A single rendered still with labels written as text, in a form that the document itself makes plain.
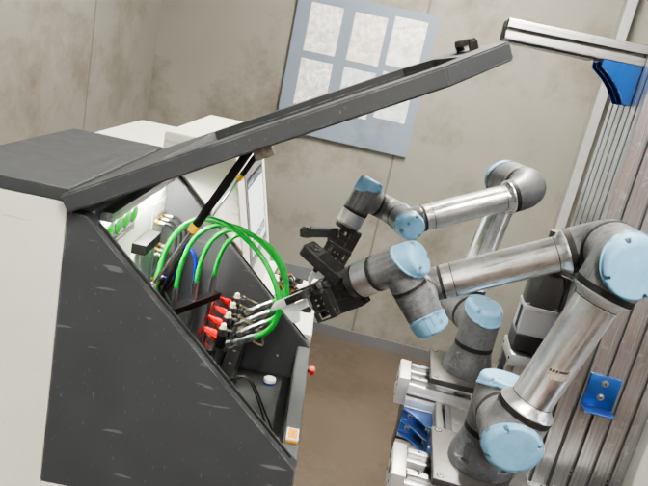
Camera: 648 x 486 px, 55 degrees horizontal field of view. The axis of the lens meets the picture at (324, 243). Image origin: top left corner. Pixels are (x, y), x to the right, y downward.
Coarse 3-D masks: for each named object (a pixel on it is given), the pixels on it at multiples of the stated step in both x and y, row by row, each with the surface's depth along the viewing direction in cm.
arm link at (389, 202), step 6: (384, 198) 182; (390, 198) 184; (384, 204) 182; (390, 204) 181; (396, 204) 179; (402, 204) 179; (378, 210) 182; (384, 210) 182; (378, 216) 184; (384, 216) 182
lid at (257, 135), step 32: (416, 64) 181; (448, 64) 119; (480, 64) 124; (320, 96) 183; (352, 96) 120; (384, 96) 119; (416, 96) 119; (224, 128) 188; (256, 128) 123; (288, 128) 121; (320, 128) 122; (160, 160) 127; (192, 160) 123; (224, 160) 124; (256, 160) 126; (96, 192) 126; (128, 192) 126
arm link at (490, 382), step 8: (488, 368) 144; (480, 376) 141; (488, 376) 139; (496, 376) 139; (504, 376) 141; (512, 376) 142; (480, 384) 140; (488, 384) 138; (496, 384) 137; (504, 384) 136; (512, 384) 136; (480, 392) 139; (488, 392) 137; (496, 392) 136; (472, 400) 142; (480, 400) 137; (472, 408) 142; (472, 416) 142; (472, 424) 142
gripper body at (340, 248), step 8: (336, 224) 184; (344, 232) 185; (352, 232) 183; (360, 232) 186; (328, 240) 185; (336, 240) 184; (344, 240) 185; (352, 240) 184; (336, 248) 183; (344, 248) 184; (352, 248) 184; (336, 256) 184; (344, 256) 185; (344, 264) 184
